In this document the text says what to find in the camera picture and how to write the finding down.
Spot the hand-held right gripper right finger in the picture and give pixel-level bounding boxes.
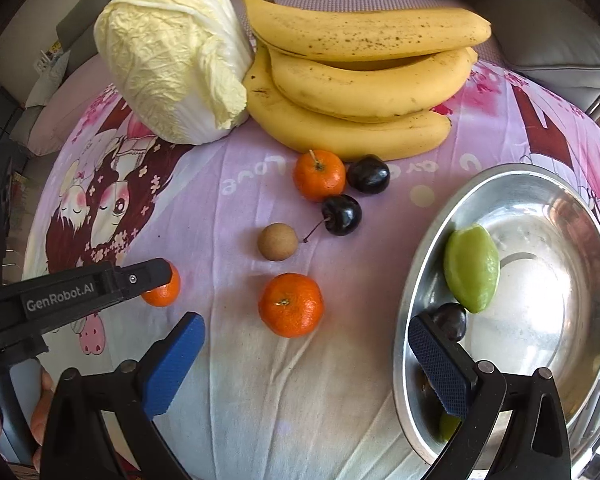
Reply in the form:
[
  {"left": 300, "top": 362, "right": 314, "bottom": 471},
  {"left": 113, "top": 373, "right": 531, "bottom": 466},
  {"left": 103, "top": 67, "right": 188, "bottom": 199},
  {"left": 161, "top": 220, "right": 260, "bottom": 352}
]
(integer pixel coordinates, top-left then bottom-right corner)
[{"left": 408, "top": 313, "right": 586, "bottom": 480}]

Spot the green apple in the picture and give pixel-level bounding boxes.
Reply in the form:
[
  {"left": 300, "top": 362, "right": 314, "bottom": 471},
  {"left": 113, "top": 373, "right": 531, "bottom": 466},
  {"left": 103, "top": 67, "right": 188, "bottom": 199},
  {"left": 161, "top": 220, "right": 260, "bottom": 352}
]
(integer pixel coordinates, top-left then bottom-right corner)
[{"left": 437, "top": 410, "right": 463, "bottom": 443}]

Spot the large tangerine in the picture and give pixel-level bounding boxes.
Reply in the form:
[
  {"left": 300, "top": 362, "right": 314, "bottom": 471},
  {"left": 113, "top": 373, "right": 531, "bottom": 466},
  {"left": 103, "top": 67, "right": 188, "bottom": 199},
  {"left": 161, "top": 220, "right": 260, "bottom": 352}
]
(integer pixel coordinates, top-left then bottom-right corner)
[{"left": 258, "top": 272, "right": 325, "bottom": 339}]

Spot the stainless steel basin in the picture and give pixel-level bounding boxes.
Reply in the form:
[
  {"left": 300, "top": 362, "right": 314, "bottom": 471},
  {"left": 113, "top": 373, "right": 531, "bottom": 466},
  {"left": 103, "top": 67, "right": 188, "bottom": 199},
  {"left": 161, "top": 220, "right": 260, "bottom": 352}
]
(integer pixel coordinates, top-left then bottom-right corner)
[{"left": 393, "top": 162, "right": 600, "bottom": 471}]

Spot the grey leather cushion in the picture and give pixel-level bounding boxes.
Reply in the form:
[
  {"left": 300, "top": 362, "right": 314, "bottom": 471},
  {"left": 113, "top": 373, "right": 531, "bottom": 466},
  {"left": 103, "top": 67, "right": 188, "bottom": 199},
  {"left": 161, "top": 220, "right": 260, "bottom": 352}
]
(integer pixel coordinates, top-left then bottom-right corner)
[{"left": 462, "top": 0, "right": 600, "bottom": 111}]

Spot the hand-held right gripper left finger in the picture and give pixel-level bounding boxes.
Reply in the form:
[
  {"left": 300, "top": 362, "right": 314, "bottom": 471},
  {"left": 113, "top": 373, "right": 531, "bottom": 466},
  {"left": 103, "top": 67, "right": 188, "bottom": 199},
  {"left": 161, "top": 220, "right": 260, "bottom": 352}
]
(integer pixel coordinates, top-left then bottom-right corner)
[{"left": 40, "top": 311, "right": 206, "bottom": 480}]

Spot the dark red cherry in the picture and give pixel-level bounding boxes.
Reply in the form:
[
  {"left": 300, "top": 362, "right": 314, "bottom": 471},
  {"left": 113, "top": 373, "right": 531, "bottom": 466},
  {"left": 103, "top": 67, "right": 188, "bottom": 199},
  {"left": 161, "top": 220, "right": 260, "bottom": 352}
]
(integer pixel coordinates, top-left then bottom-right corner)
[
  {"left": 302, "top": 194, "right": 363, "bottom": 244},
  {"left": 346, "top": 154, "right": 391, "bottom": 195},
  {"left": 432, "top": 302, "right": 468, "bottom": 343}
]

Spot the tangerine with stem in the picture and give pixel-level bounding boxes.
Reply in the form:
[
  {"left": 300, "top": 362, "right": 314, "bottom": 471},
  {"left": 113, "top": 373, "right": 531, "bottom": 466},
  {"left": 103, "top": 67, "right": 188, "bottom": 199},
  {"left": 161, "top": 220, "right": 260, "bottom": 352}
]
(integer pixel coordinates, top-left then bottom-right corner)
[{"left": 292, "top": 148, "right": 347, "bottom": 202}]

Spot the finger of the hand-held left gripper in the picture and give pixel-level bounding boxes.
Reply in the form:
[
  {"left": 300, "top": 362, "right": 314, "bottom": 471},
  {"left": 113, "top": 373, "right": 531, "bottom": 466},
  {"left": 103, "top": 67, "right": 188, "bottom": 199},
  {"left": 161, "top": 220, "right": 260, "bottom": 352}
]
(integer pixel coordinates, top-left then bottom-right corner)
[{"left": 111, "top": 258, "right": 174, "bottom": 301}]

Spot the small green mango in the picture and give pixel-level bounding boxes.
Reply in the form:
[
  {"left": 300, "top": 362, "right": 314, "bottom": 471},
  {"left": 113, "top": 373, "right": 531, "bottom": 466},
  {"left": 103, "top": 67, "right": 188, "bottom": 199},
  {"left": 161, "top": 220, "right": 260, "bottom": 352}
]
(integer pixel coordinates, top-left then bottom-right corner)
[{"left": 443, "top": 224, "right": 501, "bottom": 314}]

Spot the napa cabbage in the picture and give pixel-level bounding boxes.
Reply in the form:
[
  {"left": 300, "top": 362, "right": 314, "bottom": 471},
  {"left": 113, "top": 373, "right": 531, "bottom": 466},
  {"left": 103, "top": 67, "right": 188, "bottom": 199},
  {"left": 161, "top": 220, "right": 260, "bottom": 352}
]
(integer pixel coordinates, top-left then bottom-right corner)
[{"left": 93, "top": 0, "right": 255, "bottom": 147}]

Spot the small tangerine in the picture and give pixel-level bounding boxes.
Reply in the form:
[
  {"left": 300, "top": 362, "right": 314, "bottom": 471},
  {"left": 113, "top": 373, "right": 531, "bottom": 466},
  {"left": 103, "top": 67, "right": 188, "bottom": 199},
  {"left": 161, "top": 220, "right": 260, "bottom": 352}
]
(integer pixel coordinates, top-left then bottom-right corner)
[{"left": 140, "top": 260, "right": 182, "bottom": 308}]

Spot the person's left hand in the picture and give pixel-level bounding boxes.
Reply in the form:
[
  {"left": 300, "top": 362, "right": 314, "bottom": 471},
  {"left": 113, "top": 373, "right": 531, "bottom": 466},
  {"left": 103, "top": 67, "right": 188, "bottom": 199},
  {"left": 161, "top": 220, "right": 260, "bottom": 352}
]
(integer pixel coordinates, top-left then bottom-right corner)
[{"left": 0, "top": 367, "right": 56, "bottom": 476}]

